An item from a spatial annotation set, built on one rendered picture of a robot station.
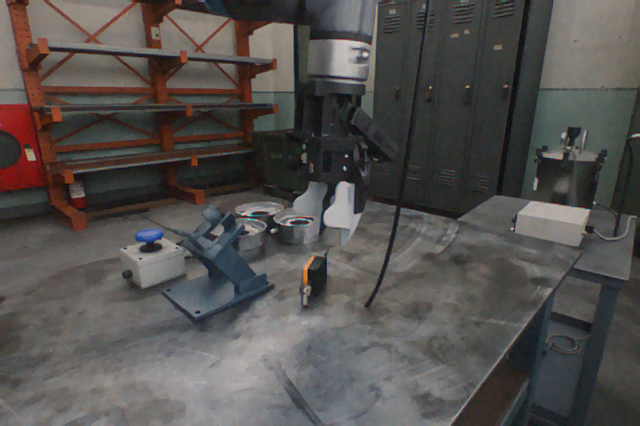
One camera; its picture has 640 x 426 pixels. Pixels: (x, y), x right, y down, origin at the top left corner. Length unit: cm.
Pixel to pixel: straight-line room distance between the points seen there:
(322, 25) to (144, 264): 41
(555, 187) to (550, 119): 235
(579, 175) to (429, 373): 104
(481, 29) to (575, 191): 220
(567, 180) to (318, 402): 114
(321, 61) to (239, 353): 34
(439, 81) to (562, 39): 93
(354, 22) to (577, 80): 330
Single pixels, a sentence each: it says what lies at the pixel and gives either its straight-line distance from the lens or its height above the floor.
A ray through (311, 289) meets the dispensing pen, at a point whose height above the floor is 81.
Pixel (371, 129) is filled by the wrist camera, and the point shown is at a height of 103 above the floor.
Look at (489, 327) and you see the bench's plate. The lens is 54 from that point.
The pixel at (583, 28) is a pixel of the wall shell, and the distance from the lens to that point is 373.
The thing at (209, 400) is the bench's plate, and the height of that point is 80.
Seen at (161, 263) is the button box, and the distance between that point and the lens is 63.
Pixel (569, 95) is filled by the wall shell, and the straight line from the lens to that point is 369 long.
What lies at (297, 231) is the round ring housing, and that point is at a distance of 72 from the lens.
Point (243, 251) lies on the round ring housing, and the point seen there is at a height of 81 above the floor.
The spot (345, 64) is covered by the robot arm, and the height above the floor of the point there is 111.
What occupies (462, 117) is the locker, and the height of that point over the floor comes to 90.
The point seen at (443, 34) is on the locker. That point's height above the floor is 153.
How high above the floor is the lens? 107
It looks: 17 degrees down
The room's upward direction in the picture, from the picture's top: straight up
